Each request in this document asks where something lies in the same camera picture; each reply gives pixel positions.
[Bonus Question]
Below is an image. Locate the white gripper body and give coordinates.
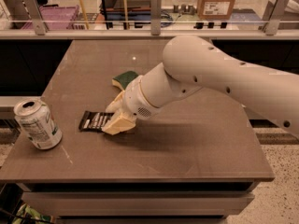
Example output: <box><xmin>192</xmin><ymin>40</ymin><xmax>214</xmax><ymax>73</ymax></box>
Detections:
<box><xmin>122</xmin><ymin>76</ymin><xmax>161</xmax><ymax>120</ymax></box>

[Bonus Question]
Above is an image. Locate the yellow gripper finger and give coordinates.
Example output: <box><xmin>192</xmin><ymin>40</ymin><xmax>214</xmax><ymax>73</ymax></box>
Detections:
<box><xmin>102</xmin><ymin>112</ymin><xmax>136</xmax><ymax>135</ymax></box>
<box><xmin>106</xmin><ymin>91</ymin><xmax>124</xmax><ymax>113</ymax></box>

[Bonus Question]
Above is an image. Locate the black rxbar chocolate wrapper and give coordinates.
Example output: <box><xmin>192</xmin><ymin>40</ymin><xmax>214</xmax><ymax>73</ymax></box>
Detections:
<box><xmin>78</xmin><ymin>111</ymin><xmax>113</xmax><ymax>133</ymax></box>

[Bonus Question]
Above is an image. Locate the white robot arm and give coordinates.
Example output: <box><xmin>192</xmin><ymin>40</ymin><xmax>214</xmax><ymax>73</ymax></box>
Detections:
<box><xmin>103</xmin><ymin>35</ymin><xmax>299</xmax><ymax>137</ymax></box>

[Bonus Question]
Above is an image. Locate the white green 7up can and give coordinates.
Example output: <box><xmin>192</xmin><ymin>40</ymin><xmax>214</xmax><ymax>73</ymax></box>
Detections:
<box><xmin>14</xmin><ymin>98</ymin><xmax>63</xmax><ymax>150</ymax></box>

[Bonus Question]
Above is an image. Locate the green yellow sponge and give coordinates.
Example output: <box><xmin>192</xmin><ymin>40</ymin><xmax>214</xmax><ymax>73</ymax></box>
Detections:
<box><xmin>112</xmin><ymin>71</ymin><xmax>138</xmax><ymax>91</ymax></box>

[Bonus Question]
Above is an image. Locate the purple plastic crate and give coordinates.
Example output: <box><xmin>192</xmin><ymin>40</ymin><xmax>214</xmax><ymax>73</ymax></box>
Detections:
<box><xmin>21</xmin><ymin>5</ymin><xmax>80</xmax><ymax>31</ymax></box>

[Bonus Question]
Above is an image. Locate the yellow pole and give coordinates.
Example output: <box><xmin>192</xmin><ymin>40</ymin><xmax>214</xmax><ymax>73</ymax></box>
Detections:
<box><xmin>79</xmin><ymin>0</ymin><xmax>90</xmax><ymax>30</ymax></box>

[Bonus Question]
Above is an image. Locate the cardboard box with label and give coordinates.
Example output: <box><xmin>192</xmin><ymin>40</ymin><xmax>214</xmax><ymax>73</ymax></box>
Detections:
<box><xmin>197</xmin><ymin>0</ymin><xmax>235</xmax><ymax>20</ymax></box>

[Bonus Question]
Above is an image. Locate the green patterned bag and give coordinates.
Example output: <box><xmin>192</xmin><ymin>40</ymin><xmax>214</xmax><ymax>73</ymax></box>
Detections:
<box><xmin>12</xmin><ymin>203</ymin><xmax>55</xmax><ymax>224</ymax></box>

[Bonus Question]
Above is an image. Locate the middle metal railing post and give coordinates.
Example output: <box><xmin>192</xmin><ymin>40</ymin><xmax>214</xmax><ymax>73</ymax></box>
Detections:
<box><xmin>150</xmin><ymin>0</ymin><xmax>162</xmax><ymax>35</ymax></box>

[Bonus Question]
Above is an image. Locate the metal railing post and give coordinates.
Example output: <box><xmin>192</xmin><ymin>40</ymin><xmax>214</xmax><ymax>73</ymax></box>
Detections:
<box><xmin>150</xmin><ymin>0</ymin><xmax>162</xmax><ymax>35</ymax></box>
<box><xmin>262</xmin><ymin>0</ymin><xmax>299</xmax><ymax>35</ymax></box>
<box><xmin>23</xmin><ymin>0</ymin><xmax>48</xmax><ymax>35</ymax></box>

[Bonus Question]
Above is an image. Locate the left metal railing post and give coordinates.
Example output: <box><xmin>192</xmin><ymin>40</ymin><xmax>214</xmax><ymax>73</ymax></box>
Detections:
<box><xmin>23</xmin><ymin>0</ymin><xmax>48</xmax><ymax>35</ymax></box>

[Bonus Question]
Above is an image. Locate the right metal railing post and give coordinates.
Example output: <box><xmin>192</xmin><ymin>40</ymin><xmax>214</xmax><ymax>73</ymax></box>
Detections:
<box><xmin>262</xmin><ymin>0</ymin><xmax>299</xmax><ymax>35</ymax></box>

